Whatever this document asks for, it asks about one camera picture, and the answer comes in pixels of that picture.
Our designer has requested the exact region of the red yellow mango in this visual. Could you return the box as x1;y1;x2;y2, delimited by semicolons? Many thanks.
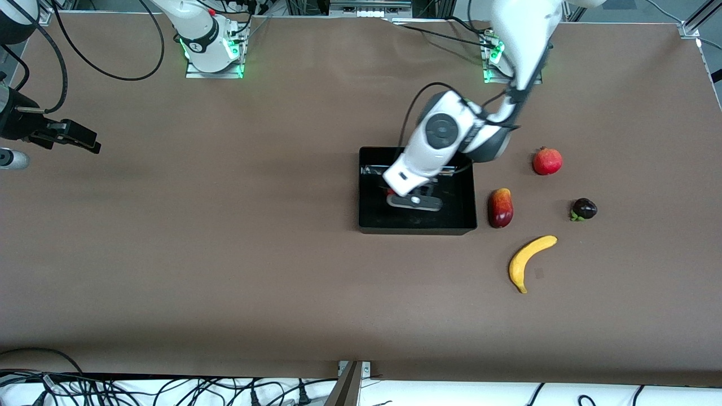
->
488;188;514;228

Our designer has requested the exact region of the red pomegranate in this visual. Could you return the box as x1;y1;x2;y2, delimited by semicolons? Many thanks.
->
532;147;563;176

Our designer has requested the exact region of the small metal bracket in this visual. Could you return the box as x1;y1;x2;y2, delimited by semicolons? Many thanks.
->
337;361;372;378

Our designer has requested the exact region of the aluminium table edge rail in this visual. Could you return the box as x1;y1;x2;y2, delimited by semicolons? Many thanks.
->
695;38;722;111

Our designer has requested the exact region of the aluminium frame post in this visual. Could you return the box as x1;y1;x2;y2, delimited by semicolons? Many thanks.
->
324;361;363;406

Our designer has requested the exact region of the brown table cover sheet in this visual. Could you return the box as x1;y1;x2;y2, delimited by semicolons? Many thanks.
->
0;11;722;390

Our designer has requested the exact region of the white power strip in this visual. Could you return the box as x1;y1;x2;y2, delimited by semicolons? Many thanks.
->
330;0;412;19

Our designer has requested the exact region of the yellow banana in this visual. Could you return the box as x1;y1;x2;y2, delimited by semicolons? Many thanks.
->
509;235;558;294

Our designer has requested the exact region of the black cable on table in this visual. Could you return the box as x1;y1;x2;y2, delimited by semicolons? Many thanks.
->
391;18;496;51

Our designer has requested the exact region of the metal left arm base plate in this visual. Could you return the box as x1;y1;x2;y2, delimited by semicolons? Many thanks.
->
481;29;543;85

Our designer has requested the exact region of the aluminium frame profile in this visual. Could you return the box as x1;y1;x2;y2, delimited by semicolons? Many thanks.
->
684;0;722;32

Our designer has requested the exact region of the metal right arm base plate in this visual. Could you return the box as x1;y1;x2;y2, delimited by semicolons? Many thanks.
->
185;25;249;79

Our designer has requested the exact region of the dark purple mangosteen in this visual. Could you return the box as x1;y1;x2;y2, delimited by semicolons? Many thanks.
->
570;198;598;222

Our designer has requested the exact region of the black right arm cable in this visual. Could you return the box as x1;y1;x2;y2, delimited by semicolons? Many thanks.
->
0;0;166;114

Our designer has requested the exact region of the black arched floor cable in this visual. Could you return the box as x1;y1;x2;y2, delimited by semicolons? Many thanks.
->
0;347;85;376

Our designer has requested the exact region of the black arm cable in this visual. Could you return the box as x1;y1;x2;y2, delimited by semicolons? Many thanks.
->
0;0;166;114
398;81;521;151

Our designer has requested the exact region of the black floor cable tangle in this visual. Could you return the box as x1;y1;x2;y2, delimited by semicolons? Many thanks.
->
0;369;339;406

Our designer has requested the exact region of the black plastic box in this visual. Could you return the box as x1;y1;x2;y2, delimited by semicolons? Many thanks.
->
358;147;478;236

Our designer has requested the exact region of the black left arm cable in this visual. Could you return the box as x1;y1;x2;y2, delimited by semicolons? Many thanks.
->
398;81;521;151

